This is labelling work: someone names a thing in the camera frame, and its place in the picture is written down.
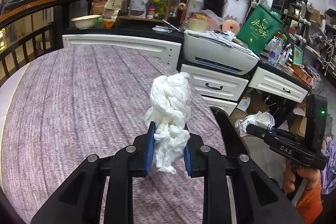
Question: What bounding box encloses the white tissue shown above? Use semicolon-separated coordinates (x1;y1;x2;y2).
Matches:
144;72;191;174

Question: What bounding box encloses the orange right sleeve forearm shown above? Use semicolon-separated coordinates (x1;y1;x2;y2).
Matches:
295;181;323;224

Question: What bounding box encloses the right hand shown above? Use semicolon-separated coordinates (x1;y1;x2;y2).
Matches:
282;160;321;193

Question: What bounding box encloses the white drawer cabinet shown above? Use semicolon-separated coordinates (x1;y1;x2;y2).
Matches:
181;64;248;115

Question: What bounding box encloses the white desk drawer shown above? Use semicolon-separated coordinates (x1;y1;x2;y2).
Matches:
248;67;308;103

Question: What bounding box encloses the white printer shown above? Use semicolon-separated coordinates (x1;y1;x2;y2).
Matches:
183;30;260;75

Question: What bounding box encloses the water bottle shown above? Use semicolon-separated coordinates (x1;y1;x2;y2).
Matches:
268;37;284;65

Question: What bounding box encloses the beige tape roll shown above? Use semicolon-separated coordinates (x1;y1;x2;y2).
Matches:
188;18;208;33

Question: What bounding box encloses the green tote bag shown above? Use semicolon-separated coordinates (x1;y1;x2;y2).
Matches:
236;4;284;56

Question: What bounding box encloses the cream bowl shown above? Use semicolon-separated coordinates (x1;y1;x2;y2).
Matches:
71;15;101;30

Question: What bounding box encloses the beige paper snack bag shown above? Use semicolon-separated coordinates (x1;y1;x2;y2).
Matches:
102;0;122;24

